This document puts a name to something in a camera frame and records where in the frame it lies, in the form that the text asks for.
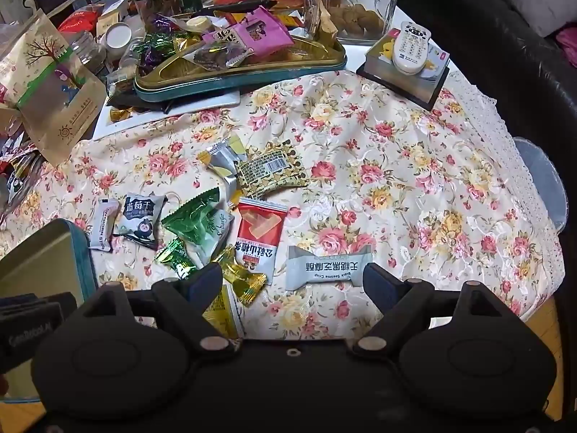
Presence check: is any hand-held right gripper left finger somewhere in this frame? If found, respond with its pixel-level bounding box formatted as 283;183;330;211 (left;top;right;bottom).
76;263;236;358

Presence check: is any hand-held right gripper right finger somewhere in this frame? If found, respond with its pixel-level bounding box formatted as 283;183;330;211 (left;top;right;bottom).
352;262;515;356

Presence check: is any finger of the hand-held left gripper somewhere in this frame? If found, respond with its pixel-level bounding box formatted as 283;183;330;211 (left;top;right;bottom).
40;292;76;323

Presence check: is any yellow candy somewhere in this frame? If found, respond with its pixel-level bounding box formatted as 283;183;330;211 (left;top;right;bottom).
212;245;268;299

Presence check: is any yellow green snack packet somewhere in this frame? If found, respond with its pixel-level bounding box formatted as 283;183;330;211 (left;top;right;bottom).
202;285;245;340

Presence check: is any small dark green candy packet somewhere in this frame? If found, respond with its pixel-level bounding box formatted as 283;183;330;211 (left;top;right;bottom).
155;238;197;280

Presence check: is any teal tin box gold interior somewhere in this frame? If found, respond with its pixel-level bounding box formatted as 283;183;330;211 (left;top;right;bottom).
0;219;98;403

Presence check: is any grey white snack packet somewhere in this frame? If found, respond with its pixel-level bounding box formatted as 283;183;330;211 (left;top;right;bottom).
286;245;375;290

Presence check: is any light green snack packet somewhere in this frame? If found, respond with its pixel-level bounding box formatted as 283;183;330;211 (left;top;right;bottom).
161;188;235;268

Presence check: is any red snack packet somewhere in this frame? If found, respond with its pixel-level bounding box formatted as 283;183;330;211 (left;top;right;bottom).
233;197;289;286

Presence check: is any white narrow snack packet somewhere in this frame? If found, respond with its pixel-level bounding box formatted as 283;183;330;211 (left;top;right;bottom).
88;198;114;252

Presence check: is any white navy cartoon snack packet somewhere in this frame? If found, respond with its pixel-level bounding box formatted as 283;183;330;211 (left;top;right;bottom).
113;192;169;250

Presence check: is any silver yellow snack packet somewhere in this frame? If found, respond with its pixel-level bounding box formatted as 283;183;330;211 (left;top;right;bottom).
197;137;250;211

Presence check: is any yellow black patterned packet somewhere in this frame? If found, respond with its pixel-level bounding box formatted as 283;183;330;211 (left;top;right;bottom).
235;141;310;198

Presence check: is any floral tablecloth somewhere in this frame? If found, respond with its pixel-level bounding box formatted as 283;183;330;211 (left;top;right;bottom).
0;70;566;341

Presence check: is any pile of assorted snack packets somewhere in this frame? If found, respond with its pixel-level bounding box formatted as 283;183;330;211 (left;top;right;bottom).
0;141;44;223

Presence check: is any white board tray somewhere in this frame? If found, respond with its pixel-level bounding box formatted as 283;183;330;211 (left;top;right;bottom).
92;89;241;141

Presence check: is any gold wrapped candy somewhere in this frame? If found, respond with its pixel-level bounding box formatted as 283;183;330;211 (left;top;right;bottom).
107;105;137;123

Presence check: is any white plastic stool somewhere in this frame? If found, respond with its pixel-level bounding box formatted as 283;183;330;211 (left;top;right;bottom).
513;137;569;236

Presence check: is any black coaster box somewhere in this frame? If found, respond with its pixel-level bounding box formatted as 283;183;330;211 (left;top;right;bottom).
356;31;452;111

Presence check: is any kraft paper bag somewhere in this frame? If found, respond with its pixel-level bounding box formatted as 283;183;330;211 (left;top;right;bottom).
0;9;107;166

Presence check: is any teal gold tin tray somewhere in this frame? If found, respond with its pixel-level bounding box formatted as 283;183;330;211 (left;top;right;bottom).
134;36;347;102

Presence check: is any clear dark snack packet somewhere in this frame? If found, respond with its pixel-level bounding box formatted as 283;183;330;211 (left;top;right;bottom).
195;42;256;71

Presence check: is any white remote control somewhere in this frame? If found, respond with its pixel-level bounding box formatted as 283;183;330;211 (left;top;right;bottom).
391;21;432;75

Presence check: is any black leather sofa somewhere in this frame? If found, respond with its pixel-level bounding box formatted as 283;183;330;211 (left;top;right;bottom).
397;0;577;240

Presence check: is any pile of purple green candies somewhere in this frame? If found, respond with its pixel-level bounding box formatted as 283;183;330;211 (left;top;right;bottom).
134;16;182;70

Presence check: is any glass jar of cookies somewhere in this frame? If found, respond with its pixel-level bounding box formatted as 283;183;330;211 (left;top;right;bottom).
69;31;107;74

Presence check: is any pink snack packet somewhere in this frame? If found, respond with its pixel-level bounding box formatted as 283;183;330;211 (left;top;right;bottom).
202;6;295;56

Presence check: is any white cup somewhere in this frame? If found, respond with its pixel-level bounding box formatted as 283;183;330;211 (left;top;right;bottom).
104;22;132;51

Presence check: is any glass jar of walnuts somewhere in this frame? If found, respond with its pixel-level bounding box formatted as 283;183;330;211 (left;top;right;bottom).
305;0;403;47

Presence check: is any brown plastic jar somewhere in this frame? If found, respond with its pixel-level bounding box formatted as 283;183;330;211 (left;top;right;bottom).
132;0;177;33

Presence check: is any red snack bag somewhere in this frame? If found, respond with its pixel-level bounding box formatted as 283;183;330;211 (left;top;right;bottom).
58;4;107;33

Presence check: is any pink pillow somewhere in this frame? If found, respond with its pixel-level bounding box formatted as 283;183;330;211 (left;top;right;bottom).
556;26;577;69

